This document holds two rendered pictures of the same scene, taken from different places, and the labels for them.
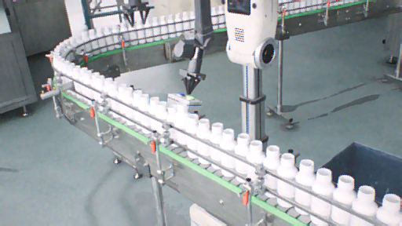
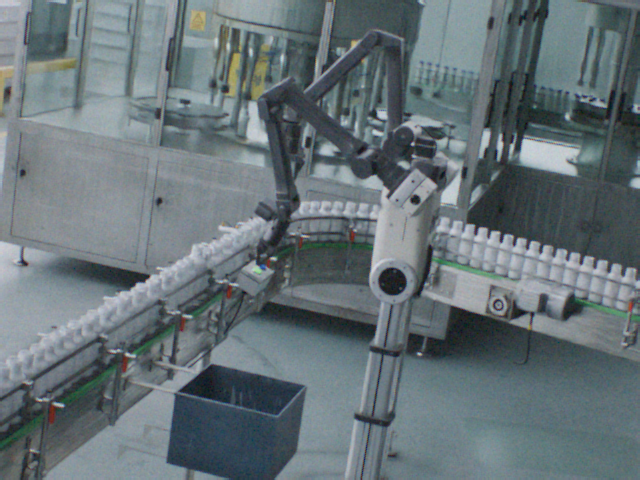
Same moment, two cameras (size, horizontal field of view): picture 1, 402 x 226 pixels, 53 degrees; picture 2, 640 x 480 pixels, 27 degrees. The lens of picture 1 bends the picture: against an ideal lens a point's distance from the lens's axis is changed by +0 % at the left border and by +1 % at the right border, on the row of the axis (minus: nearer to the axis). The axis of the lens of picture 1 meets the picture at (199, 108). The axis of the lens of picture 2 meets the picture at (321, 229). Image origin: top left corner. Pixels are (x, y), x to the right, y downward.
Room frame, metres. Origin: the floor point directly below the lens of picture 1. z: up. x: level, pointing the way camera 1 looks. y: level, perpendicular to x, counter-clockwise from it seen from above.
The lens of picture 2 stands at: (-0.90, -3.69, 2.29)
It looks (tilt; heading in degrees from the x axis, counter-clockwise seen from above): 13 degrees down; 54
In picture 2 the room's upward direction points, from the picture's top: 9 degrees clockwise
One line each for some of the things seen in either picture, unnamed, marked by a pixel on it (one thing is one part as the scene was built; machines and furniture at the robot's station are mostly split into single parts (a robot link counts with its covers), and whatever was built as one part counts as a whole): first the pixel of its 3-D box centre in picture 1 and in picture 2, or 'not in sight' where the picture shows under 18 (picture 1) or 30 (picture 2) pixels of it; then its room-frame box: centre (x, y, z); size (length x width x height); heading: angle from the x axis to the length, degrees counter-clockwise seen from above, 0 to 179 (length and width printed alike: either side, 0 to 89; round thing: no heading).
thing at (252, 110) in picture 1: (253, 129); (377, 398); (1.92, -0.28, 0.74); 0.11 x 0.11 x 0.40; 41
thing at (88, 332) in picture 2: not in sight; (84, 346); (0.67, -0.52, 1.08); 0.06 x 0.06 x 0.17
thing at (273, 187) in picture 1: (272, 171); (148, 306); (1.03, -0.21, 1.08); 0.06 x 0.06 x 0.17
